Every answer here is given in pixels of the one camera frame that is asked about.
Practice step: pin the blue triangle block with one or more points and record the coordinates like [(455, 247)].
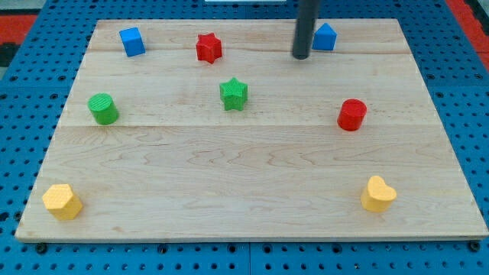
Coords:
[(324, 38)]

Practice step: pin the blue cube block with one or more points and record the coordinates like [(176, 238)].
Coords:
[(132, 41)]

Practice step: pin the green star block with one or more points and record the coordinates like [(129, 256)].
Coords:
[(233, 94)]

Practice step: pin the light wooden board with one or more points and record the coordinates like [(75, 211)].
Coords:
[(177, 167)]

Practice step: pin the red star block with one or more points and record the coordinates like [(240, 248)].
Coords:
[(208, 48)]

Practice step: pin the red cylinder block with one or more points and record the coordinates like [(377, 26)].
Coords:
[(351, 114)]

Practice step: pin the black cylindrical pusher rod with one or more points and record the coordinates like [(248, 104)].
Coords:
[(308, 12)]

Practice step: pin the green cylinder block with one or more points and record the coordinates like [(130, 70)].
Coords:
[(103, 109)]

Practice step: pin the yellow heart block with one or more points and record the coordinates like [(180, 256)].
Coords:
[(377, 196)]

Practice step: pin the yellow hexagon block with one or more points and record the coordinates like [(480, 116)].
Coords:
[(61, 202)]

